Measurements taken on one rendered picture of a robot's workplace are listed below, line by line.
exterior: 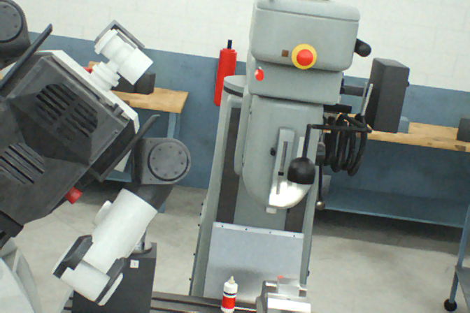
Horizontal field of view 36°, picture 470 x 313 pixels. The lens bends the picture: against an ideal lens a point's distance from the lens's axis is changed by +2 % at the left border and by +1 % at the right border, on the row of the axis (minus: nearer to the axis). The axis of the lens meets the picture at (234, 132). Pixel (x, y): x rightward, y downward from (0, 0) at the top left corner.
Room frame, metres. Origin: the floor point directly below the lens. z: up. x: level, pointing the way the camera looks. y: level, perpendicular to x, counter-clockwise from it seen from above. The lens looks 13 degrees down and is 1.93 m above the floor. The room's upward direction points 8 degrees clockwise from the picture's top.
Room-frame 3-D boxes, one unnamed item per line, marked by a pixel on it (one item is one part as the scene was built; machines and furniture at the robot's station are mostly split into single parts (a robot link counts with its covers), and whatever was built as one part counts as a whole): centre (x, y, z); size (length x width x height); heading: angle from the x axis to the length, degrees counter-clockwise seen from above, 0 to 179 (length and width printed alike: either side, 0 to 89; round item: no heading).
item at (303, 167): (1.77, -0.19, 1.46); 0.07 x 0.07 x 0.06
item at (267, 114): (1.95, -0.14, 1.47); 0.21 x 0.19 x 0.32; 91
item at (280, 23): (1.96, -0.14, 1.81); 0.47 x 0.26 x 0.16; 1
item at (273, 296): (1.89, -0.22, 1.02); 0.12 x 0.06 x 0.04; 92
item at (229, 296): (1.99, -0.05, 0.99); 0.04 x 0.04 x 0.11
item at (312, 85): (1.99, -0.14, 1.68); 0.34 x 0.24 x 0.10; 1
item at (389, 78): (2.25, -0.47, 1.62); 0.20 x 0.09 x 0.21; 1
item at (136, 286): (1.92, 0.28, 1.03); 0.22 x 0.12 x 0.20; 97
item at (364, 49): (1.98, -0.28, 1.79); 0.45 x 0.04 x 0.04; 1
